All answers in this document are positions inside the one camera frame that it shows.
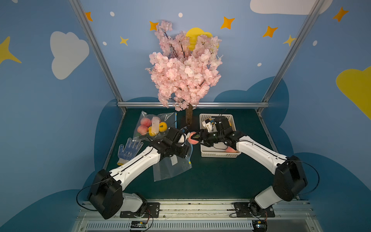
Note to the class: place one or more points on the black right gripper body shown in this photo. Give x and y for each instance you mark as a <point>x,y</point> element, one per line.
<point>203,137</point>

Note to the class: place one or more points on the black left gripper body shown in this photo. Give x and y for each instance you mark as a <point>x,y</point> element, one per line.
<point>179,139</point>

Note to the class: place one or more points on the yellow peach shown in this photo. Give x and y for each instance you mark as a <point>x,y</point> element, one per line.
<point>163,127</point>

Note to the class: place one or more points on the clear zip-top bag blue zipper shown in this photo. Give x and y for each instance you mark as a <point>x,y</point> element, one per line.
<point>169,118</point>

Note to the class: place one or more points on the pink peach large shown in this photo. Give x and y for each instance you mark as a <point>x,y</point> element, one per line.
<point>146,122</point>

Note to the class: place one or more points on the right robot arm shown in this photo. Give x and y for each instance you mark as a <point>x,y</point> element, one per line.
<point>289,176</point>

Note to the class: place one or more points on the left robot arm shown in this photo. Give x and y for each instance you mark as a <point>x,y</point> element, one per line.
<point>107,191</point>

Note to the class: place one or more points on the pink peach basket front right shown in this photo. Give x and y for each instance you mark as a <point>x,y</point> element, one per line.
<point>230,150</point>

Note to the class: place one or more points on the orange peach basket front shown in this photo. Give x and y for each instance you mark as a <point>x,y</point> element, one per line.
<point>151,133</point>

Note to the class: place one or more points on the white perforated plastic basket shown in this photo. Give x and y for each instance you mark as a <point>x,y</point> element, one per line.
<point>219,150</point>

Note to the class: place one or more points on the blue dotted work glove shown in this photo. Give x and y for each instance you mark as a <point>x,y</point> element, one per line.
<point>128,151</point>

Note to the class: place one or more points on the pink cherry blossom tree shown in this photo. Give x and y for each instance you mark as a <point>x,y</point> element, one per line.
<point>185,69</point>

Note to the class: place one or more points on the left green circuit board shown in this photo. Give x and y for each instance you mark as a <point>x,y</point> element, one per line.
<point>138,225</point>

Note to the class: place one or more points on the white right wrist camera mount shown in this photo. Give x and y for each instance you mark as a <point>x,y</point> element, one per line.
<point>208,124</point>

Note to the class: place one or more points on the right aluminium corner post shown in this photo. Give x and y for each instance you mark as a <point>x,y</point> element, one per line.
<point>301,36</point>

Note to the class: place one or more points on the aluminium corner post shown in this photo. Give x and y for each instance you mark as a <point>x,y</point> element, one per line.
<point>301,36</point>
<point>84,22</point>

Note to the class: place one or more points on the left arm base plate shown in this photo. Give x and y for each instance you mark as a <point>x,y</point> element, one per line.
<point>147,209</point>

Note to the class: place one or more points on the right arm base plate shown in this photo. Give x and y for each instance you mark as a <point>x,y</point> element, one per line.
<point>247,210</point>

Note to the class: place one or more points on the left aluminium corner post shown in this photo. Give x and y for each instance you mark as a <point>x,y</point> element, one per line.
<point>84,22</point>

